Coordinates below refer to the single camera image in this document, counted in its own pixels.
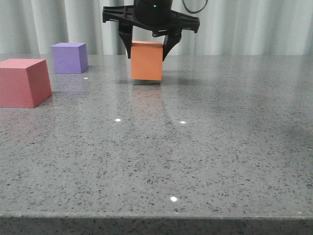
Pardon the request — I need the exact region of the black cable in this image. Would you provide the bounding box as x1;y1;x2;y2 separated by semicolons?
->
180;0;209;14

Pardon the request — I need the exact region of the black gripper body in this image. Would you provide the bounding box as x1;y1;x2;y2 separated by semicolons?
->
103;0;200;37

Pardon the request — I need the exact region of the pale green curtain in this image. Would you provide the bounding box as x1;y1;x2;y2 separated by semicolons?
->
0;0;313;55

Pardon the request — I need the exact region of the purple foam cube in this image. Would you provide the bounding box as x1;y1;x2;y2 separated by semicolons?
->
51;43;89;74

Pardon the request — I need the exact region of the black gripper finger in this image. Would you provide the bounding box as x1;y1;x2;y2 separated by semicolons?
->
118;22;133;59
163;29;182;61

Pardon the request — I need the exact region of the red foam cube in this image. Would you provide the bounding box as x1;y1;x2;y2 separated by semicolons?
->
0;59;52;108

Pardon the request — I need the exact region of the orange foam cube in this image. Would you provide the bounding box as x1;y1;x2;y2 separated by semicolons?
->
131;41;163;81

